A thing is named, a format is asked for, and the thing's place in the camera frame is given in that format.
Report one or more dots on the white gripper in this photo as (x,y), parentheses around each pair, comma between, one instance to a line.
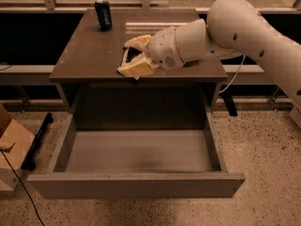
(164,49)

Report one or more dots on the black rxbar chocolate bar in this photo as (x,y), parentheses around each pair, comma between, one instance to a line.
(128,54)

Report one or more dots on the black metal bar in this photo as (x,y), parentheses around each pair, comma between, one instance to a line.
(28,163)

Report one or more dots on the open grey top drawer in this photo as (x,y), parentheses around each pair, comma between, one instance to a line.
(138,144)

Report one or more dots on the cardboard box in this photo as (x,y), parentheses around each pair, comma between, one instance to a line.
(15,141)

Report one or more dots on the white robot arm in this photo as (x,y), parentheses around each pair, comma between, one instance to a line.
(232,27)

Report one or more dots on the grey cabinet counter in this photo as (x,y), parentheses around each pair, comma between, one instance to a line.
(94,54)

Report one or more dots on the blue pepsi can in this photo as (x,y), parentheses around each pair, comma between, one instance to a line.
(103,11)

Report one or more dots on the grey window rail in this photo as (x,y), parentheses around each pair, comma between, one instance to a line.
(37,75)

